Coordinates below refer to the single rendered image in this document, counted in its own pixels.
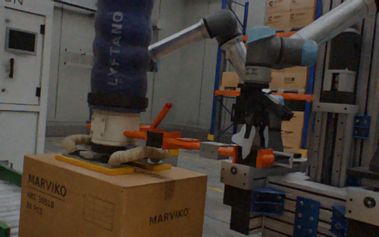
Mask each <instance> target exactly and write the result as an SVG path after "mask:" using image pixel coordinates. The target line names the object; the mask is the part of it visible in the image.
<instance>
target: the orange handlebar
mask: <svg viewBox="0 0 379 237"><path fill-rule="evenodd" d="M149 128H150V126H147V125H140V127H139V131H136V130H134V131H133V132H132V131H128V130H126V131H124V133H123V134H124V135H125V136H127V137H131V138H137V139H141V140H146V139H147V134H146V132H147V130H148V129H149ZM88 129H90V130H91V124H89V125H88ZM166 143H167V144H168V145H175V146H176V147H177V148H181V149H190V150H193V149H196V150H199V148H200V140H196V139H192V138H175V139H173V138H167V139H166ZM233 149H234V148H233V147H227V148H226V147H220V148H219V149H218V153H219V154H221V155H227V156H228V157H233ZM274 160H275V157H274V156H273V155H263V158H262V162H263V163H273V162H274Z"/></svg>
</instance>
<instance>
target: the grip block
mask: <svg viewBox="0 0 379 237"><path fill-rule="evenodd" d="M181 135H182V133H181V132H170V131H165V130H147V139H146V146H147V147H156V148H161V146H162V150H168V149H180V148H177V147H176V146H175V145H168V144H167V143H166V139H167V138H173V139H175V138H181Z"/></svg>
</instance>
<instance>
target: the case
mask: <svg viewBox="0 0 379 237"><path fill-rule="evenodd" d="M60 154H68V153H53V154H39V155H24V158H23V168H22V187H21V198H20V217H19V228H18V237H202V234H203V220H204V212H205V198H206V190H207V174H203V173H200V172H194V171H189V170H186V169H181V168H177V167H172V166H171V169H168V170H163V171H149V170H147V169H141V168H138V167H133V166H130V165H126V164H123V163H121V165H125V166H127V167H130V168H133V169H134V173H133V174H122V175H116V176H109V175H107V174H103V173H100V172H96V171H93V170H89V169H85V168H82V167H79V166H76V165H72V164H70V163H65V162H62V161H58V160H56V159H55V155H60Z"/></svg>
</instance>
